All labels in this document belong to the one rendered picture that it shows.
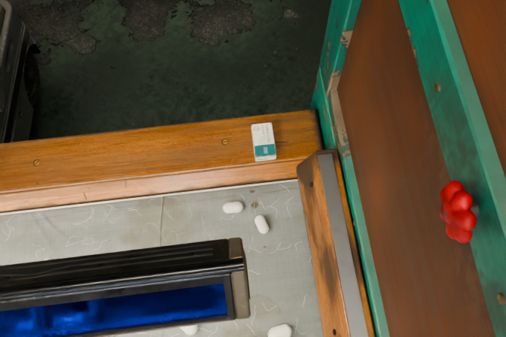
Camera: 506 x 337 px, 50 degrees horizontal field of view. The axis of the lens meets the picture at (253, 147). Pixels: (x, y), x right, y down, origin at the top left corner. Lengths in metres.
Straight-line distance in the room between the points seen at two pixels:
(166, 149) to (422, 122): 0.52
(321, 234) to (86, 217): 0.39
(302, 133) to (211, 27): 1.12
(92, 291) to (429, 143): 0.33
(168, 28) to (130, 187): 1.16
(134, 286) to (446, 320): 0.28
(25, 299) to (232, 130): 0.51
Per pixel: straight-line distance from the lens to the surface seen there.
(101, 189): 0.94
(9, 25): 1.73
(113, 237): 0.92
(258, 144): 0.90
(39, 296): 0.54
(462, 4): 0.43
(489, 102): 0.40
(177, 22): 2.03
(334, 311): 0.78
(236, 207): 0.89
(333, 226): 0.78
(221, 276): 0.51
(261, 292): 0.88
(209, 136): 0.93
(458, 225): 0.40
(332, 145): 0.87
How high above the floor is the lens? 1.61
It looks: 66 degrees down
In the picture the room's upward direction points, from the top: straight up
